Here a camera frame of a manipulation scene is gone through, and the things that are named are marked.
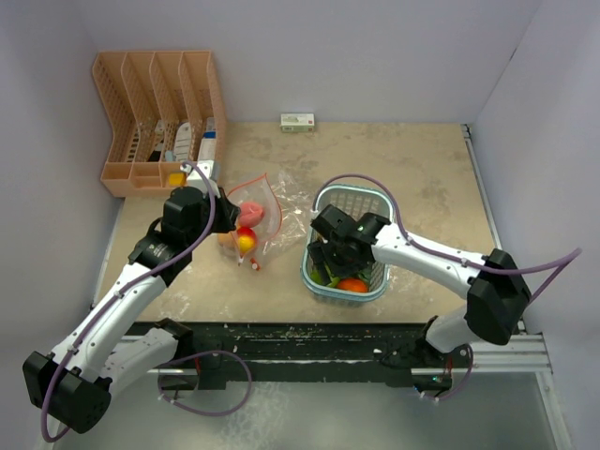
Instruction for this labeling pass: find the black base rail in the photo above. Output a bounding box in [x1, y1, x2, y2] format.
[159, 322, 473, 392]

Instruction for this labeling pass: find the white blue bottle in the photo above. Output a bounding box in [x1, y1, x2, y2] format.
[197, 117, 217, 161]

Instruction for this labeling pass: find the yellow peach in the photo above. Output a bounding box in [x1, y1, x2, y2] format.
[217, 232, 238, 251]

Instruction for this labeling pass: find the orange fruit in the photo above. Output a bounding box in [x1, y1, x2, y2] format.
[336, 277, 368, 293]

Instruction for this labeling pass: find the pink peach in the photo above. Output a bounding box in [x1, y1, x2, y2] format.
[238, 202, 264, 228]

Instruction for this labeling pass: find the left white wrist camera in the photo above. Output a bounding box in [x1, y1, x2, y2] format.
[180, 159, 219, 193]

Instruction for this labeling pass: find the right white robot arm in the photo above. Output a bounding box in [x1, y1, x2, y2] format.
[307, 204, 531, 367]

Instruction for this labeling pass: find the yellow sponge block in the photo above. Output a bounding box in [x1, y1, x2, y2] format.
[167, 172, 187, 188]

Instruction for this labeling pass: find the blue plastic basket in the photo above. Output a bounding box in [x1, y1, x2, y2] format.
[301, 184, 395, 306]

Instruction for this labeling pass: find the small green white box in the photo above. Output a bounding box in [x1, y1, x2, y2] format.
[280, 112, 315, 133]

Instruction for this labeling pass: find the white pack in organizer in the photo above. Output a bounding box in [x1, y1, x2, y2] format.
[172, 122, 192, 161]

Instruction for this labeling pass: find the clear orange-zip bag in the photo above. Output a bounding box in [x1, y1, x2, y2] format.
[217, 172, 282, 272]

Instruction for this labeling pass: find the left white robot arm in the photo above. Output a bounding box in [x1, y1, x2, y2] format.
[22, 187, 240, 443]

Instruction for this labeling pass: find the orange file organizer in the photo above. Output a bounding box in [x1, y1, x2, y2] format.
[92, 51, 228, 198]

